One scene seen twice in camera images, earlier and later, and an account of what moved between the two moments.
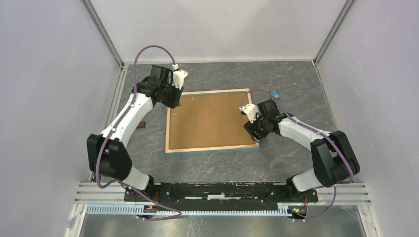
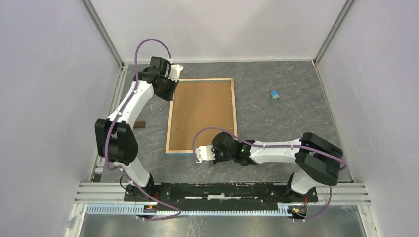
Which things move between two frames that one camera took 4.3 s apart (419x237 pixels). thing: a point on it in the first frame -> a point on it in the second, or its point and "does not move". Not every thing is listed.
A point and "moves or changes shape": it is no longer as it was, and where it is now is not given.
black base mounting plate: x=281 y=193 does not move
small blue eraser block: x=274 y=94 does not move
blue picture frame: x=209 y=120 moves or changes shape
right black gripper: x=250 y=128 -> x=217 y=160
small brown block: x=142 y=124 does not move
